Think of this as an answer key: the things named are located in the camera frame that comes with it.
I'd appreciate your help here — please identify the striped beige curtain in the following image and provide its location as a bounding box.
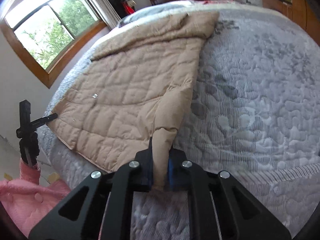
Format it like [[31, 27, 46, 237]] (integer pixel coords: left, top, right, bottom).
[[89, 0, 120, 29]]

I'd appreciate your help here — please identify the side window wooden frame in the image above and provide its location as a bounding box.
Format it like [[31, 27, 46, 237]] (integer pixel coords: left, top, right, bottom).
[[0, 0, 108, 89]]

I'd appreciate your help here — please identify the grey floral bed quilt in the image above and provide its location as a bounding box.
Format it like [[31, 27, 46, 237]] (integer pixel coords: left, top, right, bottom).
[[37, 0, 320, 240]]

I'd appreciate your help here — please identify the beige quilted down jacket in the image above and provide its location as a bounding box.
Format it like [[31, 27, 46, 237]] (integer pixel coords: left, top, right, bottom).
[[49, 11, 219, 189]]

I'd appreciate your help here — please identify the wooden wardrobe cabinet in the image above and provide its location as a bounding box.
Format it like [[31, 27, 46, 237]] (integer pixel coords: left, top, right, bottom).
[[262, 0, 320, 45]]

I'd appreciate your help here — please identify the left forearm pink sleeve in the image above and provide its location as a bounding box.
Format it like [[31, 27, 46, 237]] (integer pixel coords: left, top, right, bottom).
[[1, 160, 71, 237]]

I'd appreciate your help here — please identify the black coat rack with clothes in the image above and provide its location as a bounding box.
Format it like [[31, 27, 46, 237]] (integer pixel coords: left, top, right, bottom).
[[108, 0, 136, 19]]

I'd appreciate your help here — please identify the left hand black glove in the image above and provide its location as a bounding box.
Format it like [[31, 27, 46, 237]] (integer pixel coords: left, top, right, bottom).
[[19, 132, 40, 167]]

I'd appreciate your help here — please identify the grey pillow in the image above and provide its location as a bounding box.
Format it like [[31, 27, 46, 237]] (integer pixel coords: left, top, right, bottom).
[[117, 3, 184, 28]]

